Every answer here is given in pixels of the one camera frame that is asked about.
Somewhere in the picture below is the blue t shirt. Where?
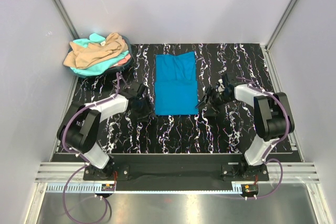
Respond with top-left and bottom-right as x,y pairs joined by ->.
154,51 -> 198,116

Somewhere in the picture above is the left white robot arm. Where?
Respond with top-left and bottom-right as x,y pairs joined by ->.
57,82 -> 154,178

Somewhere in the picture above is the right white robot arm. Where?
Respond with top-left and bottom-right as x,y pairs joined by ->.
196,73 -> 295,179

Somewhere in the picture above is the dark grey laundry basket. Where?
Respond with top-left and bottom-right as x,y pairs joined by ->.
68,34 -> 133,77

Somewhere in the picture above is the coral pink t shirt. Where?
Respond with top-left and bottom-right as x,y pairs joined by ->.
113,54 -> 131,67

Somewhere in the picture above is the mint green t shirt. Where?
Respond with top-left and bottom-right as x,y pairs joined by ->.
69,33 -> 131,77

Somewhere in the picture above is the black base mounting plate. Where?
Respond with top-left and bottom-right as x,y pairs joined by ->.
83,153 -> 269,183

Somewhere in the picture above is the beige t shirt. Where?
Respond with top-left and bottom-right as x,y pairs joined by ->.
63,33 -> 128,69

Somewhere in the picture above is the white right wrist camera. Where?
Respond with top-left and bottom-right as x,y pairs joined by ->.
215,79 -> 226,93

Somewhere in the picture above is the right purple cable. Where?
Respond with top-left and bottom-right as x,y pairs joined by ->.
236,76 -> 292,200

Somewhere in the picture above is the purple cable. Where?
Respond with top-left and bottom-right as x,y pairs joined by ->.
61,71 -> 129,222
236,76 -> 292,200

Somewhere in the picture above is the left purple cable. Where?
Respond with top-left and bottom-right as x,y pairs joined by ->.
61,71 -> 129,222

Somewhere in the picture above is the right slotted cable duct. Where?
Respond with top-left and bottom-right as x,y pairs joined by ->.
232,182 -> 259,194

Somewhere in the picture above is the slotted cable duct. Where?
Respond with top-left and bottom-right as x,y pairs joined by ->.
232,182 -> 259,194
46,183 -> 116,194

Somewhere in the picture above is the aluminium front frame rail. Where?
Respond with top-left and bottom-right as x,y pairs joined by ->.
36,162 -> 320,184

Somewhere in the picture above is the left aluminium corner post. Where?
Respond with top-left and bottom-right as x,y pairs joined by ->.
52,0 -> 79,39

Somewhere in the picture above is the aluminium corner post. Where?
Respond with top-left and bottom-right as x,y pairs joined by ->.
265,0 -> 299,51
52,0 -> 79,39

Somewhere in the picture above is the left slotted cable duct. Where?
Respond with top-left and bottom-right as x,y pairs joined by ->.
46,183 -> 116,194

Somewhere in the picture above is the right aluminium corner post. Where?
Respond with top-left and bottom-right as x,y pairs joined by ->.
265,0 -> 299,51

